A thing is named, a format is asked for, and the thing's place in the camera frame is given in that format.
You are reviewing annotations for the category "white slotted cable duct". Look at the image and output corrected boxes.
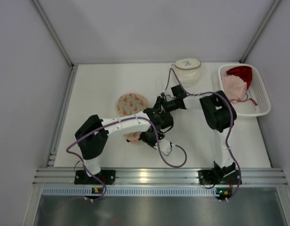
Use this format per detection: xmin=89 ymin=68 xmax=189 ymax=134
xmin=42 ymin=186 xmax=231 ymax=197

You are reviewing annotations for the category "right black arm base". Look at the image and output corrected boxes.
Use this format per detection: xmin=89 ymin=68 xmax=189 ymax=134
xmin=198 ymin=169 xmax=240 ymax=186

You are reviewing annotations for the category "aluminium mounting rail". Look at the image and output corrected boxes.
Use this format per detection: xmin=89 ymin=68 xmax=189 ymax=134
xmin=33 ymin=168 xmax=288 ymax=187

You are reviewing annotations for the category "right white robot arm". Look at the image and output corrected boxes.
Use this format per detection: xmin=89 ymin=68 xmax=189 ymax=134
xmin=153 ymin=85 xmax=238 ymax=178

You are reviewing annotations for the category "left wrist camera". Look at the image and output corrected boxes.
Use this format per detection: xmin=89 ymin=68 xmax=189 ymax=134
xmin=159 ymin=139 xmax=175 ymax=156

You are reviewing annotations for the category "pink garment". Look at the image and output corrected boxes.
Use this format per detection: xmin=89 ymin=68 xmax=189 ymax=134
xmin=221 ymin=75 xmax=247 ymax=103

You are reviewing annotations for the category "white plastic laundry basket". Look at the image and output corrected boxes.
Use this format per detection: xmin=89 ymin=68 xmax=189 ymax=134
xmin=218 ymin=63 xmax=271 ymax=118

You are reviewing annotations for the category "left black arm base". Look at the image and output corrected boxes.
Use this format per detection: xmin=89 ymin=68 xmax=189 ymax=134
xmin=74 ymin=168 xmax=116 ymax=186

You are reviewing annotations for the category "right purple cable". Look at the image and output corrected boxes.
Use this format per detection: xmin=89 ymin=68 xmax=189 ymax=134
xmin=165 ymin=67 xmax=242 ymax=201

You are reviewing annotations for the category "red garment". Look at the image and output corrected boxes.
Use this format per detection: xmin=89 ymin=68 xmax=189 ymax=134
xmin=226 ymin=66 xmax=253 ymax=89

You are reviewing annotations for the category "pink floral laundry bag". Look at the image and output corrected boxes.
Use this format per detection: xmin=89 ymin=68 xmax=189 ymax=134
xmin=115 ymin=92 xmax=149 ymax=144

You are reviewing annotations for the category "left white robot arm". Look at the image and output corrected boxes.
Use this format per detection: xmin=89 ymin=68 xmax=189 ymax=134
xmin=75 ymin=108 xmax=173 ymax=176

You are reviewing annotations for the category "white round mesh laundry bag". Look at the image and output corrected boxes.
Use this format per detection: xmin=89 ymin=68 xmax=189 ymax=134
xmin=171 ymin=58 xmax=202 ymax=87

